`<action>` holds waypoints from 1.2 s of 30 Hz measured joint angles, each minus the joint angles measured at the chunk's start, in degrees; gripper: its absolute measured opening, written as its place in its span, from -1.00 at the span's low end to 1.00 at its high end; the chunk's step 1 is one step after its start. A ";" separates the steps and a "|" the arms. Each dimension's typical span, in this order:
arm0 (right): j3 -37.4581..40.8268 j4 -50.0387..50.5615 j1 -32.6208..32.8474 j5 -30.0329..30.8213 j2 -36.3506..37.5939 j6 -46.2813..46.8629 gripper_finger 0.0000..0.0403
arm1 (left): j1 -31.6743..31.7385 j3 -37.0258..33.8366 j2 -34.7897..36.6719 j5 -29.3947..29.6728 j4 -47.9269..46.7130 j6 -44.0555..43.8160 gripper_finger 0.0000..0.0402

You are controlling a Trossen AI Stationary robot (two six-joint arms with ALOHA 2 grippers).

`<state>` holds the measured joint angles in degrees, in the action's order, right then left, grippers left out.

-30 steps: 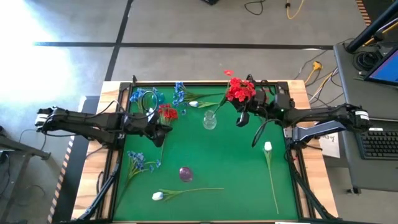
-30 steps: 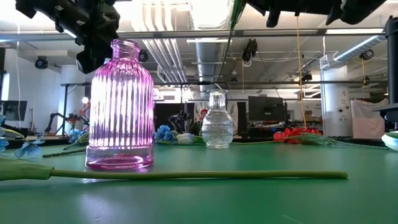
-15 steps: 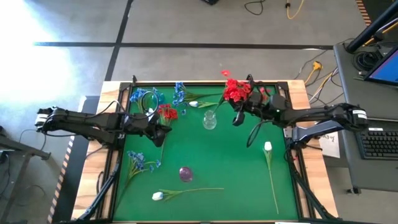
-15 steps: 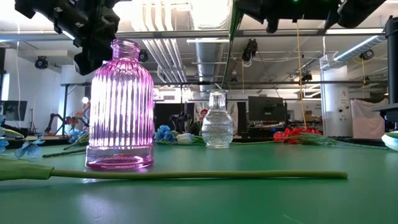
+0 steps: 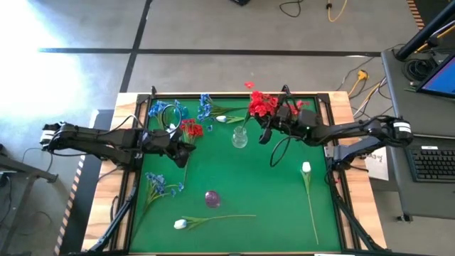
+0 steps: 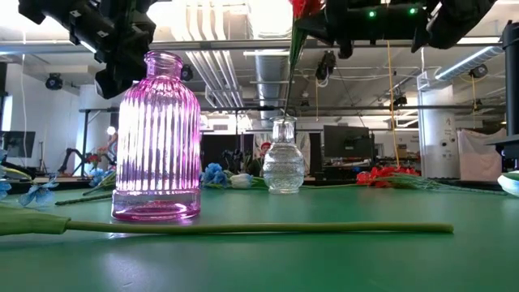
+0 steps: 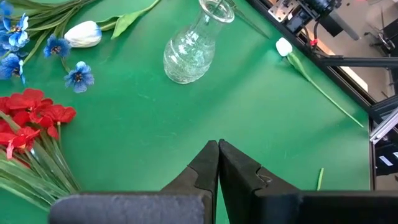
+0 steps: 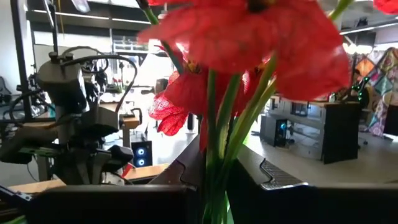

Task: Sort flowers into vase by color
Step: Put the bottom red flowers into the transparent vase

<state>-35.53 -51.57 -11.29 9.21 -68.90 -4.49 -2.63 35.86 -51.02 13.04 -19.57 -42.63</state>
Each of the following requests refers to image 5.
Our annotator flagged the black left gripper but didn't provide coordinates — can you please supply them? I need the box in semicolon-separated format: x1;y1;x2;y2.
140;128;197;169

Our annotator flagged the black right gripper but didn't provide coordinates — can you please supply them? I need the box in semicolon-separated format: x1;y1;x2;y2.
255;105;306;145

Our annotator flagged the red artificial flower bunch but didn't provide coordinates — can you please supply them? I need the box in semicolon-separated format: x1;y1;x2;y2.
179;118;205;186
290;99;311;117
242;90;281;131

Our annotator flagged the clear glass vase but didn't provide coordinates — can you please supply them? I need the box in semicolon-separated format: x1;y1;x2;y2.
231;125;249;149

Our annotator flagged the blue artificial flower bunch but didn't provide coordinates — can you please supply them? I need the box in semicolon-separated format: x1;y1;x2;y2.
198;93;248;132
148;100;190;131
134;171;186;234

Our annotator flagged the white artificial tulip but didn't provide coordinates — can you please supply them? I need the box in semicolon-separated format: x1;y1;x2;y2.
215;114;246;124
173;213;257;231
300;161;320;246

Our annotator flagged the purple ribbed glass vase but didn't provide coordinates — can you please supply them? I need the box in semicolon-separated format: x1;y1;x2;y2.
204;190;222;209

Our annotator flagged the green table mat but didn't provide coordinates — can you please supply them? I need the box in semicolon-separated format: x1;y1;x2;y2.
129;97;342;253

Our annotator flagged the yellow extension plug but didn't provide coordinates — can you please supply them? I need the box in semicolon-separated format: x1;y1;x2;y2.
347;69;370;97

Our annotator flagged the white paper sheet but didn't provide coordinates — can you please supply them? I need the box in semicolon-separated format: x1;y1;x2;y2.
365;146;390;181

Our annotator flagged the grey metal stand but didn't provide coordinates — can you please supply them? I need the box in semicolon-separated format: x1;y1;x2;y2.
0;144;60;255

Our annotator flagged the computer desk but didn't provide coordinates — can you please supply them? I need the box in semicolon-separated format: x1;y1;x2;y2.
380;46;455;221

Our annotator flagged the black keyboard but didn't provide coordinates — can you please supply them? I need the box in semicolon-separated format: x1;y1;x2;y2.
405;145;455;183

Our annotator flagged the black pole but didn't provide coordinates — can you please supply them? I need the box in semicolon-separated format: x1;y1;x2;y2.
395;0;455;61

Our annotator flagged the laptop screen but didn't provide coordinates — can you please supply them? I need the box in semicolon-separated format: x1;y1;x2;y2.
416;53;455;100

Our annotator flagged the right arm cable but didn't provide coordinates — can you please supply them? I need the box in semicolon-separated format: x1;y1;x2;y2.
269;134;303;168

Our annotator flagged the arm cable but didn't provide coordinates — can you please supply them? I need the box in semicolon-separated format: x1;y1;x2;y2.
159;104;183;138
269;134;303;168

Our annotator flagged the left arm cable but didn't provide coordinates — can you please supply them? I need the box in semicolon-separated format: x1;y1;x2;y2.
159;104;183;138

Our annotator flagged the black floor cable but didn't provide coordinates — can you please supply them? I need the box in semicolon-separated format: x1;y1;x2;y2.
279;0;305;18

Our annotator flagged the yellow cable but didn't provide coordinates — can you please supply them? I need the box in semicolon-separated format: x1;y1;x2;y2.
326;0;348;23

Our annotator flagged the black cable coil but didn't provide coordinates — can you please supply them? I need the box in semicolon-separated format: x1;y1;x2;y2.
402;56;433;81

